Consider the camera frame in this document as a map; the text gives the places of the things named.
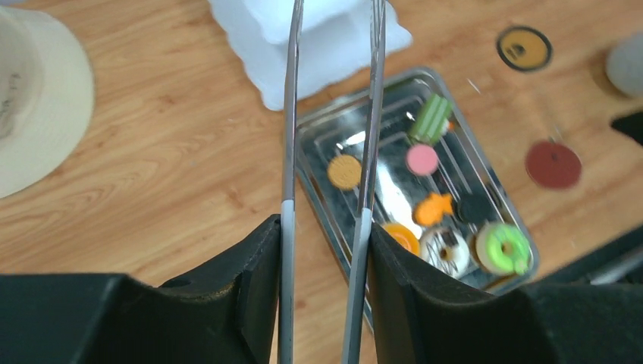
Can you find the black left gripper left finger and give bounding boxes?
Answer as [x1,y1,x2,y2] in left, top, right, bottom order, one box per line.
[1,215,281,363]

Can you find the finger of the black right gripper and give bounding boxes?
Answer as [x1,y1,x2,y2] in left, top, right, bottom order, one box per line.
[610,111,643,146]

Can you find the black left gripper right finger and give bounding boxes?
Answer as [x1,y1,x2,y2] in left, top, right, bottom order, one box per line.
[368,226,642,363]

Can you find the metal tongs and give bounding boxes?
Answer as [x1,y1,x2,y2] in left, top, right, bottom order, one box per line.
[278,1,386,363]

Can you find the orange glazed donut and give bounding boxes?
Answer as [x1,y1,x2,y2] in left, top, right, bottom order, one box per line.
[382,222,421,256]

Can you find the tan round biscuit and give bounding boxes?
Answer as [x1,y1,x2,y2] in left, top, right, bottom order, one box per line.
[327,155,362,191]

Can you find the green striped cake slice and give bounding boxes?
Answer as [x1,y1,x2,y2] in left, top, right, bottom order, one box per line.
[408,94,453,145]

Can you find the white cup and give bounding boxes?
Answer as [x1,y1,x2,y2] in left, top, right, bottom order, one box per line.
[605,33,642,98]

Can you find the white chocolate drizzle donut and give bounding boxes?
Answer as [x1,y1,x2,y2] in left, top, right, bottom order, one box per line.
[420,227,471,279]

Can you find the red round coaster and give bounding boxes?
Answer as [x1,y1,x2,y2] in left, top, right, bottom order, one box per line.
[525,140,582,190]

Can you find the orange fish cookie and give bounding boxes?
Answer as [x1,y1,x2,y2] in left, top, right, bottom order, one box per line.
[413,193,454,227]

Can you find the green glazed donut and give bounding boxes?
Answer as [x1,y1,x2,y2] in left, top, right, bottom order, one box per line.
[475,222,532,276]

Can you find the black round cookie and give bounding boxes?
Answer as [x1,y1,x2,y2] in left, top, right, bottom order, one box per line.
[456,193,494,225]

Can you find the metal tray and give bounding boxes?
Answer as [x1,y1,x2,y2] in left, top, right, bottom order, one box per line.
[296,67,540,294]

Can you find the yellow black round coaster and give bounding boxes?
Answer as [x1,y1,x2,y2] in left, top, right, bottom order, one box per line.
[496,25,553,72]

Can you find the pink macaron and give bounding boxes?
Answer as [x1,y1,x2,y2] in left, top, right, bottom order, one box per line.
[406,144,439,176]

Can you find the beige bucket hat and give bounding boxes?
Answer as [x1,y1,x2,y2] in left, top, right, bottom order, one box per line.
[1,6,95,197]

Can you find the white three-tier dessert stand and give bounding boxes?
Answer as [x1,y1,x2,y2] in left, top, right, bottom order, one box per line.
[206,0,414,112]

